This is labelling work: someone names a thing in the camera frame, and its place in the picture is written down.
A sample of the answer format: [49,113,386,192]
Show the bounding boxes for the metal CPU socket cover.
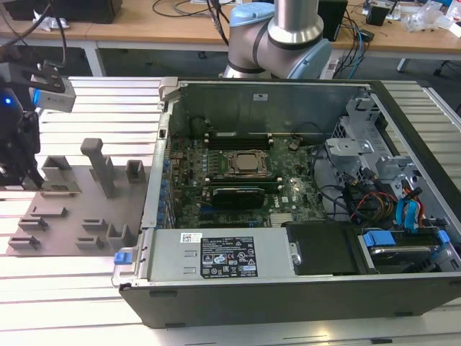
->
[224,148,270,174]

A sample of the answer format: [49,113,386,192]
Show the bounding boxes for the thin blue cable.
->
[352,19,365,79]

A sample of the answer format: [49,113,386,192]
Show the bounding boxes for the silver power supply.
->
[145,226,302,283]

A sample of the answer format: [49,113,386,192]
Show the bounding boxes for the silver finned chipset heatsink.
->
[268,212,297,227]

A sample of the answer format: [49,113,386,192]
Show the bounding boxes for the small black box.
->
[366,4,390,27]

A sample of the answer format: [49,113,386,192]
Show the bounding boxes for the blue flat data cable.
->
[397,197,423,236]

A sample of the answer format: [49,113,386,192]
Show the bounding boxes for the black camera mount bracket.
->
[6,59,63,92]

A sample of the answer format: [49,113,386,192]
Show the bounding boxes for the black power supply label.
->
[200,236,257,281]

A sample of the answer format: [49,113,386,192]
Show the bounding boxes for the blue disk carrier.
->
[361,229,449,254]

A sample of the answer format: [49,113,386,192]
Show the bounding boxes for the grey case handle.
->
[157,76,180,101]

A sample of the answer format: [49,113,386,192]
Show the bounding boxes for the orange data cable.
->
[413,186,429,232]

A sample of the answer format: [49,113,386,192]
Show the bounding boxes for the silver CPU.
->
[236,153,259,169]

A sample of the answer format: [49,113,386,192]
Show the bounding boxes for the clear plastic bags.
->
[406,0,455,34]

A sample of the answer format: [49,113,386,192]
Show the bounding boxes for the wooden desk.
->
[0,0,461,79]

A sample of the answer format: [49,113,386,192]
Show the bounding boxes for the tall black box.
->
[318,0,349,43]

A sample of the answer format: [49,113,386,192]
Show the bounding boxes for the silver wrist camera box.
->
[30,74,77,114]

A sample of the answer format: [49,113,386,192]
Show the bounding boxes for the silver drive cage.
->
[323,90,425,217]

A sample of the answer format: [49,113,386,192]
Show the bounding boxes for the black open PC case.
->
[111,76,461,329]

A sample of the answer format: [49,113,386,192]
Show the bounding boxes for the silver hard disk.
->
[370,244,432,268]

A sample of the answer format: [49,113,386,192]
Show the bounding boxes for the large black box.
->
[6,0,124,25]

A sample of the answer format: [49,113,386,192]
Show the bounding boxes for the black camera cable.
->
[34,0,69,69]

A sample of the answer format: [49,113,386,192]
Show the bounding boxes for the blue case latch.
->
[112,249,131,267]

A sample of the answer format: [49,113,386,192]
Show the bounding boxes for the yellow red power wires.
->
[354,192,398,225]

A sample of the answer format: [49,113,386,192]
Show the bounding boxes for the grey parts rack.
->
[6,138,153,258]

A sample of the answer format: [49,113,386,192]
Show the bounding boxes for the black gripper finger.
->
[22,158,45,191]

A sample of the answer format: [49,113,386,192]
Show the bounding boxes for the black cable bundle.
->
[309,122,379,223]

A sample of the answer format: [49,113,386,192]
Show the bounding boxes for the black graphics card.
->
[210,186,268,210]

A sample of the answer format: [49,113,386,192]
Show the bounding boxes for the green motherboard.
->
[164,135,336,230]

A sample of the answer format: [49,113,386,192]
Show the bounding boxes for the crumpled white paper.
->
[31,9,70,30]

